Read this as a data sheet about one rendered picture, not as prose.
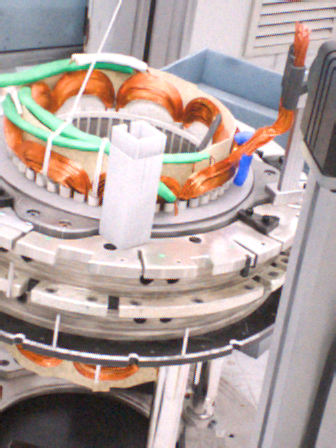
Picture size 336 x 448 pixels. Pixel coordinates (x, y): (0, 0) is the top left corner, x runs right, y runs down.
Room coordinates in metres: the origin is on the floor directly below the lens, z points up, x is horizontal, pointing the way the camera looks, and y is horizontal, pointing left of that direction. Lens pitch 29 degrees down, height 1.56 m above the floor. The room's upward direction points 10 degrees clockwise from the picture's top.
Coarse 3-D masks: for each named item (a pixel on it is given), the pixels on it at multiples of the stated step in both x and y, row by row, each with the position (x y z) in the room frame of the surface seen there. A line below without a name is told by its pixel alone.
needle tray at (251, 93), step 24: (168, 72) 1.22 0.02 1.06; (192, 72) 1.27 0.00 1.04; (216, 72) 1.29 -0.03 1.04; (240, 72) 1.27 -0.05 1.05; (264, 72) 1.26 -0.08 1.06; (216, 96) 1.17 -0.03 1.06; (240, 96) 1.27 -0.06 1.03; (264, 96) 1.26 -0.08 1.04; (240, 120) 1.15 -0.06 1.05; (264, 120) 1.14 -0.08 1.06
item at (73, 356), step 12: (0, 336) 0.77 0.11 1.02; (12, 336) 0.76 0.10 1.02; (24, 336) 0.77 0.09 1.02; (252, 336) 0.82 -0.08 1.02; (264, 336) 0.83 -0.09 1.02; (24, 348) 0.76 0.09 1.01; (36, 348) 0.76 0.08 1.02; (48, 348) 0.76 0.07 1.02; (228, 348) 0.80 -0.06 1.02; (240, 348) 0.80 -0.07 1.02; (72, 360) 0.76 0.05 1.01; (84, 360) 0.76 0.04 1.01; (96, 360) 0.76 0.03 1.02; (108, 360) 0.76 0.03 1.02; (120, 360) 0.76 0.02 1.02; (132, 360) 0.76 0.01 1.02; (144, 360) 0.76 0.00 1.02; (156, 360) 0.76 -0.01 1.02; (168, 360) 0.77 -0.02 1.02; (180, 360) 0.77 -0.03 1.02; (192, 360) 0.78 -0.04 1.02; (204, 360) 0.78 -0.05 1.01
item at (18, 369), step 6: (6, 354) 1.03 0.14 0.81; (0, 360) 1.02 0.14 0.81; (6, 360) 1.02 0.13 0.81; (12, 360) 1.02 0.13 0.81; (0, 366) 1.01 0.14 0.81; (6, 366) 1.01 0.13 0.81; (12, 366) 1.01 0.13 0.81; (18, 366) 1.01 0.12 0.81; (0, 372) 1.00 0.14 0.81; (6, 372) 1.00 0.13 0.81; (12, 372) 1.01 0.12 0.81; (18, 372) 1.01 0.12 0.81; (24, 372) 1.01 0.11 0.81; (30, 372) 1.02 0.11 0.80
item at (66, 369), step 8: (24, 360) 0.85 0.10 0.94; (64, 360) 0.84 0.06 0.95; (32, 368) 0.84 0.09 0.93; (40, 368) 0.84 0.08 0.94; (48, 368) 0.84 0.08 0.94; (56, 368) 0.84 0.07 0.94; (64, 368) 0.84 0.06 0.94; (72, 368) 0.84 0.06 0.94; (48, 376) 0.84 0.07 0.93; (56, 376) 0.84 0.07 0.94; (64, 376) 0.84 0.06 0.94; (72, 376) 0.84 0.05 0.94; (80, 376) 0.84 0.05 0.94; (88, 384) 0.83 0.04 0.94; (96, 384) 0.84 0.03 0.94
